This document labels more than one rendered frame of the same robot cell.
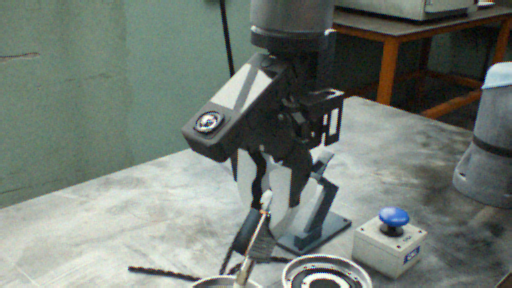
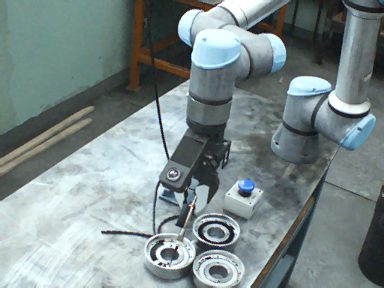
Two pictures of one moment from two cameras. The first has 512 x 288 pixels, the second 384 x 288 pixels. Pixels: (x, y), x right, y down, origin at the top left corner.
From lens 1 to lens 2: 0.43 m
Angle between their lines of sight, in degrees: 18
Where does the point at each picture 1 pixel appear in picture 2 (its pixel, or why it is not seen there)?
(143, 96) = (20, 64)
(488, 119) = (292, 113)
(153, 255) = (111, 221)
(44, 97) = not seen: outside the picture
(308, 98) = (215, 148)
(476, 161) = (285, 136)
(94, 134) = not seen: outside the picture
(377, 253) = (238, 207)
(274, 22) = (204, 121)
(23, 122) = not seen: outside the picture
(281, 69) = (205, 140)
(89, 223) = (63, 203)
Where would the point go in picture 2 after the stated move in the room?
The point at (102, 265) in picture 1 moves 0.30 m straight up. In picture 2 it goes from (85, 231) to (80, 113)
